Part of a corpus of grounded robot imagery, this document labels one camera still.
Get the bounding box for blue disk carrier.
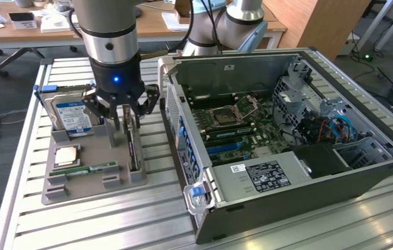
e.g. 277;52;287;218
31;83;98;131

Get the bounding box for slanted metal disk bay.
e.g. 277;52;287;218
331;136;393;170

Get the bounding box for grey parts rack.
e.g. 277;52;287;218
41;98;148;206

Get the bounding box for hard disk with blue label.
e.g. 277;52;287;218
41;87;101;136

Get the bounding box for chair base with casters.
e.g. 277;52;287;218
0;46;78;78

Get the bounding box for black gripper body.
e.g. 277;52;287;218
89;56;146;102

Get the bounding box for white desk frame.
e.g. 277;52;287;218
353;0;393;71

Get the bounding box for green RAM stick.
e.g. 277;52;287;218
47;161;117;177

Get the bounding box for black graphics card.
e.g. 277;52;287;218
121;103;141;174

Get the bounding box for black open PC case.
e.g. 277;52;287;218
156;46;393;245

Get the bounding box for white box with round recess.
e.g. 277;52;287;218
39;14;71;34

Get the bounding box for CPU socket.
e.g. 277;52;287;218
208;105;240;126

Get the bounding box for white box with black top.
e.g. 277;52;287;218
7;12;38;30

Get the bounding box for blue expansion slot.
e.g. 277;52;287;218
206;144;245;155

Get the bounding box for brown cardboard box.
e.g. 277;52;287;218
173;0;194;18

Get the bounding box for green motherboard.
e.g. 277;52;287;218
184;85;288;167

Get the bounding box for blue case release latch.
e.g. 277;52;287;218
188;185;206;201

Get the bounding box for wooden cabinet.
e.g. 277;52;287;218
261;0;372;60

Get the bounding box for metal socket cover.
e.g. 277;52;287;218
232;94;260;119

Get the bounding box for white wall device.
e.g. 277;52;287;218
340;32;362;57

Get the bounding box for perforated metal disk bay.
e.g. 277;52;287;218
271;56;325;126

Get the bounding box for silver chipset heatsink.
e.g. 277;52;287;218
253;147;273;157

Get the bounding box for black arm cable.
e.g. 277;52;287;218
180;0;224;52

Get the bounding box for dark pouch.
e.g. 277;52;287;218
53;0;74;13

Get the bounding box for white paper stack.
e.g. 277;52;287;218
160;11;190;32

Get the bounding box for RAM stick with white label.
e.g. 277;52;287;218
210;127;253;140

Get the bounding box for blue data wire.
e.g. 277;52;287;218
329;114;356;143

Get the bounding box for grey power supply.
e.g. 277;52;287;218
210;152;313;204

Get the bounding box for silver CPU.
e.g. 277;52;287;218
53;147;78;167

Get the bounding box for white floor cable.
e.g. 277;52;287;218
0;109;26;125

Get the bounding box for wooden desk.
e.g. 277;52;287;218
0;0;288;50

